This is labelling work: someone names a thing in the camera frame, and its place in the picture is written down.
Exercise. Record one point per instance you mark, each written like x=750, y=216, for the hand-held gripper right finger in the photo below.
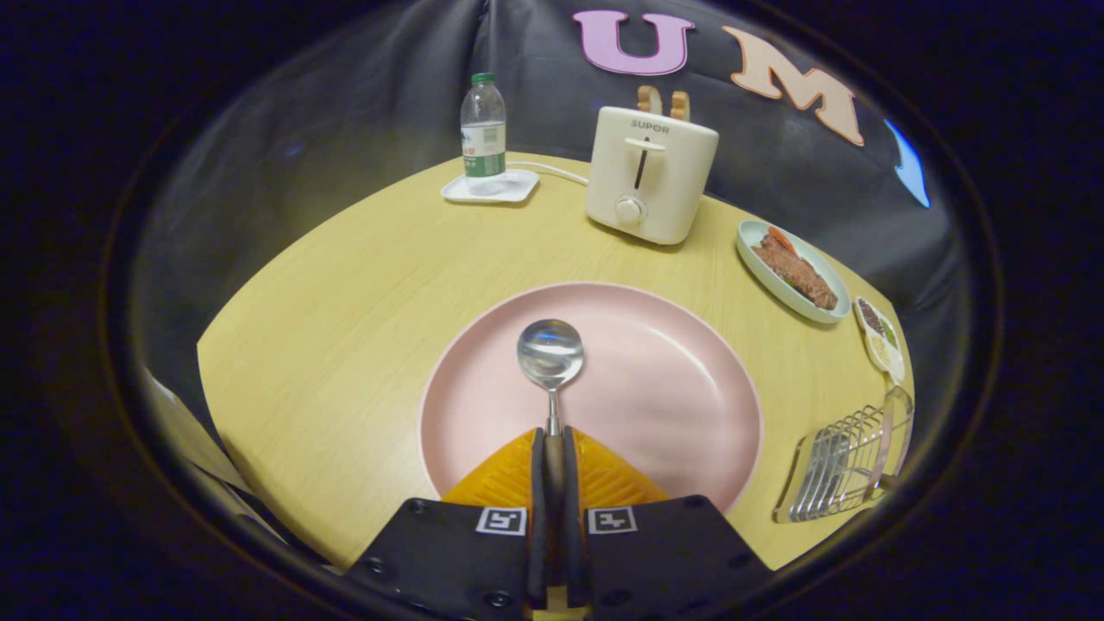
x=576, y=517

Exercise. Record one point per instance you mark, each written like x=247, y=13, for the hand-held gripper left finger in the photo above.
x=537, y=517

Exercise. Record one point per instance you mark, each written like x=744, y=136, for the pink round plate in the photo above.
x=655, y=388

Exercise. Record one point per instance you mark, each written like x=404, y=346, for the pale green plate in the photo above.
x=768, y=272

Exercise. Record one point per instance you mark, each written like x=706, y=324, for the brown cooked meat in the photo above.
x=798, y=274

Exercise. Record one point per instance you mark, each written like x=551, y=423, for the white square coaster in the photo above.
x=517, y=185

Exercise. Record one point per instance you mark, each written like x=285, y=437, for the orange carrot slice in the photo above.
x=780, y=240

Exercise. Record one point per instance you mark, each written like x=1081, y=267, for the pale seeds pile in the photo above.
x=880, y=349

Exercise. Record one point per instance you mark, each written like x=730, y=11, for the cream white toaster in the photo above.
x=668, y=181

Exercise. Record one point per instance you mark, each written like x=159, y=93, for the white divided condiment dish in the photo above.
x=897, y=366

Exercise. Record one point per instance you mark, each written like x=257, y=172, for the dark seeds pile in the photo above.
x=869, y=316

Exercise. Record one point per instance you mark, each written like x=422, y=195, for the green seeds pile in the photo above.
x=888, y=332

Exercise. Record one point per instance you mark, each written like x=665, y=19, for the clear plastic water bottle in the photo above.
x=483, y=129

